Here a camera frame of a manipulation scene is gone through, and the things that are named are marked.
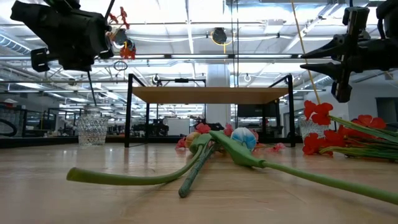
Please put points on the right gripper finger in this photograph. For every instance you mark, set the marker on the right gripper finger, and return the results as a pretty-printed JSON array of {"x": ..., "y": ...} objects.
[
  {"x": 323, "y": 70},
  {"x": 326, "y": 49}
]

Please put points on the clear textured glass vase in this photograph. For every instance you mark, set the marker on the clear textured glass vase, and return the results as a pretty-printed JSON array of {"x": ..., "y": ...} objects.
[
  {"x": 92, "y": 127},
  {"x": 311, "y": 129}
]

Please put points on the large red flower bunch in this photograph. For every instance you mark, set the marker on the large red flower bunch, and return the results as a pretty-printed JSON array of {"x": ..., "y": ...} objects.
[{"x": 317, "y": 113}]

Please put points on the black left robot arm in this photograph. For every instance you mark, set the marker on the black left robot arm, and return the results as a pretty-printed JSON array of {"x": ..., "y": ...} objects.
[{"x": 62, "y": 3}]

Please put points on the small red flower bunch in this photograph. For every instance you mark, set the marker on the small red flower bunch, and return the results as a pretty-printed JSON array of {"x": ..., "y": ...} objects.
[{"x": 127, "y": 53}]

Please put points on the wooden shelf with black legs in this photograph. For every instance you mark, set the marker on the wooden shelf with black legs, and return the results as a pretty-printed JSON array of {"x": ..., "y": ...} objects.
[{"x": 211, "y": 95}]

